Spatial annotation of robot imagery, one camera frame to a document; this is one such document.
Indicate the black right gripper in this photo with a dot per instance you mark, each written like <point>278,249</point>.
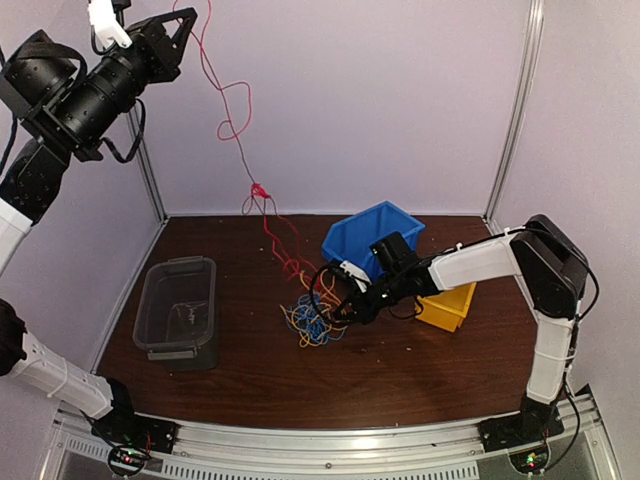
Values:
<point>365,311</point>

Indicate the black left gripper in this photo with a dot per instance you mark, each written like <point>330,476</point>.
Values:
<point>165,53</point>

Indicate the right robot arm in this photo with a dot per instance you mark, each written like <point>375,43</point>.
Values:
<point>552,273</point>

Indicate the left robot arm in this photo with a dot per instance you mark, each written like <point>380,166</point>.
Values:
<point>67,109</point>

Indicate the blue plastic bin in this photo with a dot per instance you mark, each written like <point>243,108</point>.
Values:
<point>350,239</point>

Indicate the yellow plastic bin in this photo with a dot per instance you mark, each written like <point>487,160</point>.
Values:
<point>448,310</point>

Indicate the grey transparent plastic container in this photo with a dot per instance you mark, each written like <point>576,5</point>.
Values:
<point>177,323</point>

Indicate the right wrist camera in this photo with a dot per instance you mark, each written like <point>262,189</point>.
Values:
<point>350,273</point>

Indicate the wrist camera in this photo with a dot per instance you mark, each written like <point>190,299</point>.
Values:
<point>106,19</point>
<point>350,273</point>

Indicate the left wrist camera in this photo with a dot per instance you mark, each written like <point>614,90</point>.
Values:
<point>106,19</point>

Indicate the left aluminium frame post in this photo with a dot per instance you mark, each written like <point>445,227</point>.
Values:
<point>142,156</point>

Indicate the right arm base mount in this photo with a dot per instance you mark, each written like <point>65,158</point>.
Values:
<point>516,430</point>

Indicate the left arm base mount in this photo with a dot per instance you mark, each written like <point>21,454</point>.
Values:
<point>142,432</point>

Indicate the aluminium front rail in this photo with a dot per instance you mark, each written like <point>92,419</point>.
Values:
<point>451,450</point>

